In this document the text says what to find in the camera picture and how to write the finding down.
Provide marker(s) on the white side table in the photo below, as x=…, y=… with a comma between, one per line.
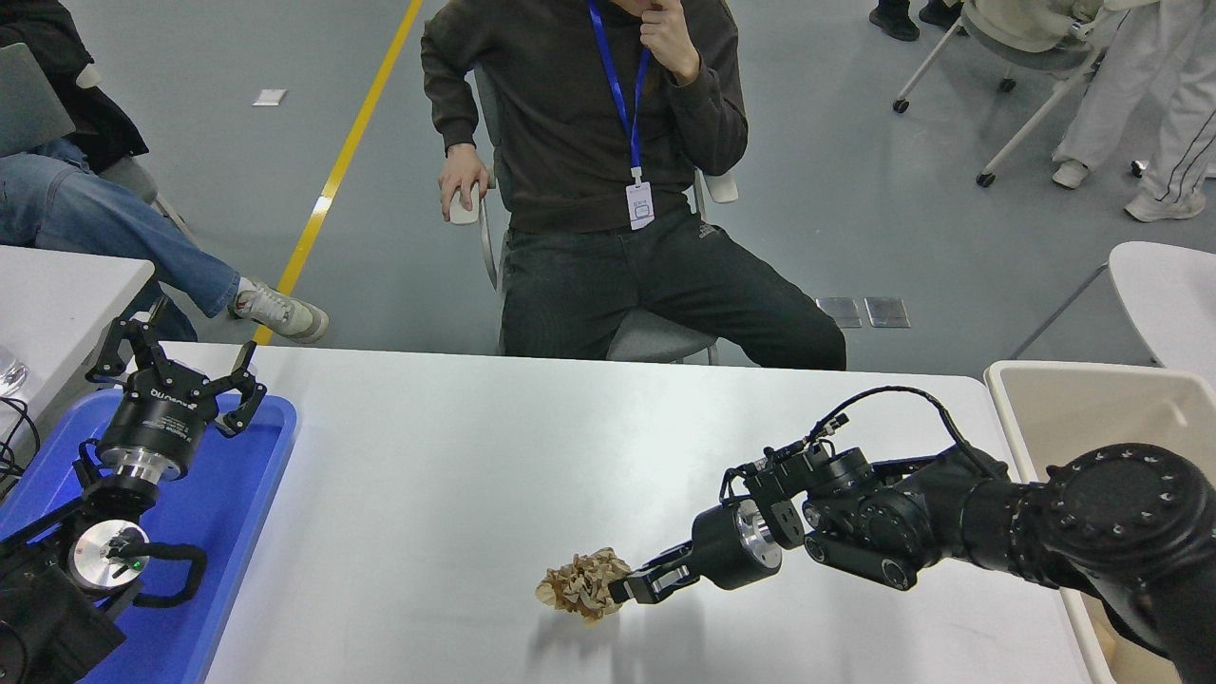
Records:
x=57, y=294

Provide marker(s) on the metal floor socket plate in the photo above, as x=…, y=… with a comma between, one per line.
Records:
x=888, y=312
x=844, y=312

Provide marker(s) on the standing person with black shoes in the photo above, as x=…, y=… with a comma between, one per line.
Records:
x=893, y=24

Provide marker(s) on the cream padded jacket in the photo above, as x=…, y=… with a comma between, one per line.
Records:
x=1021, y=21

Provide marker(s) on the tan paper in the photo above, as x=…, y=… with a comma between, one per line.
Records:
x=575, y=584

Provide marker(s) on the person with crossed legs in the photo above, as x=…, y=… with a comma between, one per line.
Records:
x=76, y=209

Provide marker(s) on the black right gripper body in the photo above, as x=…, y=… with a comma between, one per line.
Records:
x=722, y=549

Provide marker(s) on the blue plastic tray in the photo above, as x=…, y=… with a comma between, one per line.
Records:
x=228, y=532

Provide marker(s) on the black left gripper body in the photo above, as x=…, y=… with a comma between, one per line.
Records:
x=157, y=418

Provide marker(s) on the person's left hand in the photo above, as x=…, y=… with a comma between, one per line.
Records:
x=670, y=40

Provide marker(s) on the grey office chair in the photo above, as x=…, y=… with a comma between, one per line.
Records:
x=655, y=337

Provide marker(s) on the grey chair seat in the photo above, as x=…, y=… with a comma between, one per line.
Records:
x=128, y=176

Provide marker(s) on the person's right hand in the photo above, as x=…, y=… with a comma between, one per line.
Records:
x=464, y=171

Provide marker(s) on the large pale plastic bin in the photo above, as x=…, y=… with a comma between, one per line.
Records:
x=1092, y=408

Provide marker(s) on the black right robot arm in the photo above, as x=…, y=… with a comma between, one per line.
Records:
x=1111, y=513

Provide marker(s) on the grey laptop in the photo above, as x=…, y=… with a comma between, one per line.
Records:
x=28, y=104

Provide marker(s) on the clear glass object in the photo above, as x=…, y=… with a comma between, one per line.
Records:
x=9, y=375

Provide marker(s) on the white-framed wheeled chair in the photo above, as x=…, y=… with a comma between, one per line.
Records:
x=1031, y=128

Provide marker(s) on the person with white shoes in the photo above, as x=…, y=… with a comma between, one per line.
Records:
x=1140, y=85

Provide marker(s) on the seated person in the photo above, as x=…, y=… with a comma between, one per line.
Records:
x=570, y=114

